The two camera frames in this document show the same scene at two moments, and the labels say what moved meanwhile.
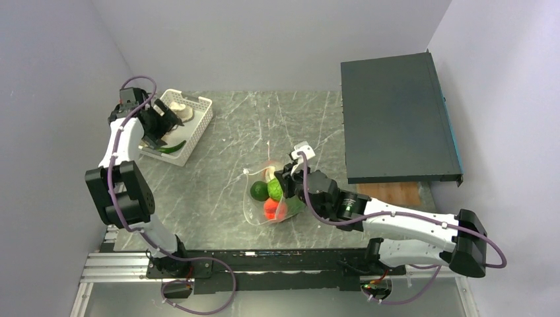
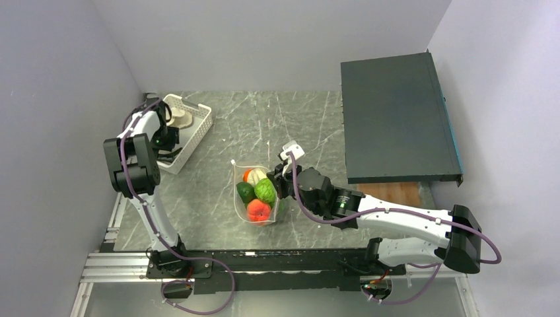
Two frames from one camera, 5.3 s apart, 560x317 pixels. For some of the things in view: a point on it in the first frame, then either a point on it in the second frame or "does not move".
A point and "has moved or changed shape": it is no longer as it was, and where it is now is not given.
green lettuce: (294, 205) to (254, 175)
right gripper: (286, 181) does not move
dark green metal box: (396, 122) does not move
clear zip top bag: (263, 201) has moved or changed shape
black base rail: (226, 272) does not move
